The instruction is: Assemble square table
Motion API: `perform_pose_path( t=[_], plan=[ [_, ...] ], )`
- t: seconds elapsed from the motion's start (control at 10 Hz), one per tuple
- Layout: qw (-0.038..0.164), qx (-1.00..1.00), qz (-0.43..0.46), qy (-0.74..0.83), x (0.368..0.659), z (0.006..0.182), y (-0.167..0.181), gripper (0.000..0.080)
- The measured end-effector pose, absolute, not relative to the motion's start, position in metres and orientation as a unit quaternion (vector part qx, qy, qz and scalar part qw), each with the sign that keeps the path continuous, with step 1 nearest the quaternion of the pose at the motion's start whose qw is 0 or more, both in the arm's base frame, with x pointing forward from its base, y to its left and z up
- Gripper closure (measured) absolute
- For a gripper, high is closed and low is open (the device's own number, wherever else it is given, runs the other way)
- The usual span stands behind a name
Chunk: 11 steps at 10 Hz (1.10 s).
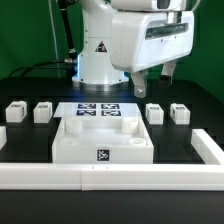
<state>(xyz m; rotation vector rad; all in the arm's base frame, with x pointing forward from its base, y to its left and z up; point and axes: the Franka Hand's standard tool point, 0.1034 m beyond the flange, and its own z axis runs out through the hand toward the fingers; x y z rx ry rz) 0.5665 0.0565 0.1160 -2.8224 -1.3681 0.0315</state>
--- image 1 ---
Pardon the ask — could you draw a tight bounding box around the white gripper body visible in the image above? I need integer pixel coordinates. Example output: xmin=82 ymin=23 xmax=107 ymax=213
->
xmin=110 ymin=11 xmax=194 ymax=73

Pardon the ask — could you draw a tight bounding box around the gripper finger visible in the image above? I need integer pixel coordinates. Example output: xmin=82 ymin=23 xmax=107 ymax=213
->
xmin=131 ymin=70 xmax=147 ymax=98
xmin=159 ymin=60 xmax=176 ymax=87

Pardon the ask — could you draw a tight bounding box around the white square tabletop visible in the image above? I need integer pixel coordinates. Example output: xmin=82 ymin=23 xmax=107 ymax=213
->
xmin=52 ymin=117 xmax=154 ymax=164

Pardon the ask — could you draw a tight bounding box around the white sheet with tags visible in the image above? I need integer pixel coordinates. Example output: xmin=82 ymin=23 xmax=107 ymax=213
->
xmin=54 ymin=102 xmax=141 ymax=118

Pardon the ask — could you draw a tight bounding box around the thin white pole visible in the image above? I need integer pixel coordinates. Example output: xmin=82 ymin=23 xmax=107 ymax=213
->
xmin=47 ymin=0 xmax=62 ymax=79

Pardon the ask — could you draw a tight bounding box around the white U-shaped fence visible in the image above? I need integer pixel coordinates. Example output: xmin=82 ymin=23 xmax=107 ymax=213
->
xmin=0 ymin=129 xmax=224 ymax=191

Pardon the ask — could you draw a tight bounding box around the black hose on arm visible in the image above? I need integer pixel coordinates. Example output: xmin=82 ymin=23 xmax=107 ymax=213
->
xmin=55 ymin=0 xmax=78 ymax=59

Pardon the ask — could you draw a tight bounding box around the black cable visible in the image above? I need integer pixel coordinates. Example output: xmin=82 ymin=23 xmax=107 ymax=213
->
xmin=7 ymin=58 xmax=78 ymax=79

